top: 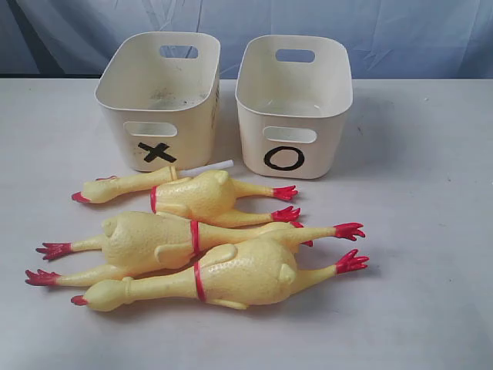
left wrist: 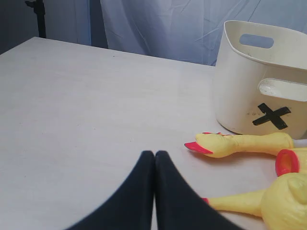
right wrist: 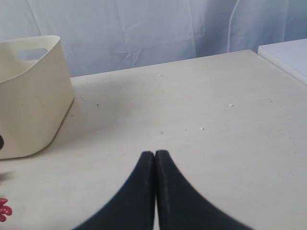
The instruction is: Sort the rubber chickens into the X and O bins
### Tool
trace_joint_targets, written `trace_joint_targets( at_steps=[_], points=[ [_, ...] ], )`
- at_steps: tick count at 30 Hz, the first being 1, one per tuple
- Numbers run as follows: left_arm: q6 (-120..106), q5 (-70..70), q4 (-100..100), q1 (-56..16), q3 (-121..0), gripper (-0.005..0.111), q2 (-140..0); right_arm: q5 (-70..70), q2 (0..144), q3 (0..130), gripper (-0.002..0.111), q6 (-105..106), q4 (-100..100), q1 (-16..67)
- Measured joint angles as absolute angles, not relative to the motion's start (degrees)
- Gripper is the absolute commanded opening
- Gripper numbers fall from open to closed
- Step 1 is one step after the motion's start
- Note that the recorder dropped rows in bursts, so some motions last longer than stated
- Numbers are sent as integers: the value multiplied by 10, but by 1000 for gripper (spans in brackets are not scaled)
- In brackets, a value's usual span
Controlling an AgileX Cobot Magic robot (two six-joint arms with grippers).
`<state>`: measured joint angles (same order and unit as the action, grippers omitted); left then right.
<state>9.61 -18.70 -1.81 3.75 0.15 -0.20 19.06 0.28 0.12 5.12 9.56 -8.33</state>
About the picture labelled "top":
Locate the broken chicken head neck piece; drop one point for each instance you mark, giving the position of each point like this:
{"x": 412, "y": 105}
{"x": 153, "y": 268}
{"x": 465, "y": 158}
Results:
{"x": 103, "y": 190}

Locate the white squeaker tube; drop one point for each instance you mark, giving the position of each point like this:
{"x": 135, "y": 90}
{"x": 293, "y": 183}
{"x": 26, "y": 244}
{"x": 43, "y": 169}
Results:
{"x": 197, "y": 171}

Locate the cream bin marked O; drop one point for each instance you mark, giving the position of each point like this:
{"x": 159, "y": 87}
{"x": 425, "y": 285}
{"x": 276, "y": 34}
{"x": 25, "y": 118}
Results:
{"x": 293, "y": 95}

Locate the cream bin marked X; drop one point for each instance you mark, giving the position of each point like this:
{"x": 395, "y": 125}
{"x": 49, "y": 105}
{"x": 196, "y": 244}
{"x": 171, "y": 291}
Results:
{"x": 159, "y": 94}

